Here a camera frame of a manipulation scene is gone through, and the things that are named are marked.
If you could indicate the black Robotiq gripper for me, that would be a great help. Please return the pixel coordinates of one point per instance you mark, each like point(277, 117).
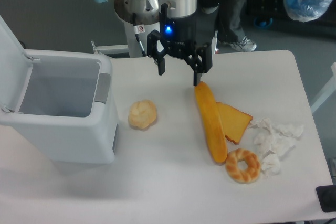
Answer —
point(177, 36)

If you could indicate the round pale bread roll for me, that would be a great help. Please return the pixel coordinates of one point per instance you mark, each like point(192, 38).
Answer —
point(142, 114)

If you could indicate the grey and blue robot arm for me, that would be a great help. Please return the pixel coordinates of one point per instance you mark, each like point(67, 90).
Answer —
point(156, 28)

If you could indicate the person in grey trousers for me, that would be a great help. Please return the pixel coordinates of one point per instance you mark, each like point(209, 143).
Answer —
point(228, 23)

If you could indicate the long orange baguette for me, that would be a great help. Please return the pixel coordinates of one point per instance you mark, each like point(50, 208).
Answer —
point(214, 131)

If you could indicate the orange toast slice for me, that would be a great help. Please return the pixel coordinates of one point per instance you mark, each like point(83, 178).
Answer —
point(234, 121)

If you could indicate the black wheeled cart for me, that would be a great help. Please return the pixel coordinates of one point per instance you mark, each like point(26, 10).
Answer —
point(265, 11)

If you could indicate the white open trash bin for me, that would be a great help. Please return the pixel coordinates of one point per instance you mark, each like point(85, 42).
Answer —
point(62, 102)

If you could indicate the crumpled white tissue paper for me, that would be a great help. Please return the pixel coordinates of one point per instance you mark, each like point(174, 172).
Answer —
point(274, 142)

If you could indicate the black device at table edge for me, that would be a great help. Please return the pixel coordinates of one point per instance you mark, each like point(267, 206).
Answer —
point(326, 197)

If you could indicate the braided ring bread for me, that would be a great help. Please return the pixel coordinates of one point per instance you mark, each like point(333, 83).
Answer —
point(243, 166)

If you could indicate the white frame at right edge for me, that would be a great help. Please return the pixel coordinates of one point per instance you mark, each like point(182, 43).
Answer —
point(326, 91)

